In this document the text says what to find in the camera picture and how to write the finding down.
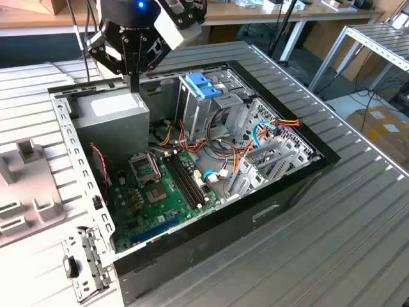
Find small white box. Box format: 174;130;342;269
328;0;358;13

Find black open PC case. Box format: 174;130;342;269
47;59;342;306

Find black cable bundle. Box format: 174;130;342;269
206;107;247;157

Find orange red wire bundle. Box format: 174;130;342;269
178;120;208;155

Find brown cardboard box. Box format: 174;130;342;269
302;20;386;83
47;0;75;16

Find labelled cardboard box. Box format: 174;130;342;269
346;107;409;167

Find green motherboard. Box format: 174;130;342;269
108;148;224;254

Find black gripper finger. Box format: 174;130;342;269
134;31;171;93
88;31;136;93

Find light blue data wire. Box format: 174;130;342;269
203;120;281;185

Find metal disk bay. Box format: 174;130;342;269
223;97;322;203

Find metal socket cover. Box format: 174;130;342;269
128;152;161;185

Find white board connector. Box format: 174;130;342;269
192;168;206;190

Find black case latch handle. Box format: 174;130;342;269
63;255;81;279

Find blue plastic drive latch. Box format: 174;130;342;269
184;72;223;100

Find wooden desk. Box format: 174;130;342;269
201;0;386;63
0;0;100;36

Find red yellow power wire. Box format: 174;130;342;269
233;117;303;175

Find black RAM slot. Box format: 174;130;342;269
173;155;201;207
177;154;206;205
169;156;197;208
166;157;194;209

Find grey metal drive cage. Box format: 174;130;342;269
174;68;256;145

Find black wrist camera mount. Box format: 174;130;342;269
159;0;208;33

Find grey parts rack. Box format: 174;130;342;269
0;138;68;248

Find red black fan wire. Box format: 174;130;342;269
89;143;113;193

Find yellow black power wires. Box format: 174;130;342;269
152;118;176;147

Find blue expansion slot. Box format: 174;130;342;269
129;212;183;244

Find grey power supply unit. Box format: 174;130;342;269
73;88;151;161

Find CPU socket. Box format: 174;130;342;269
142;182;169;206

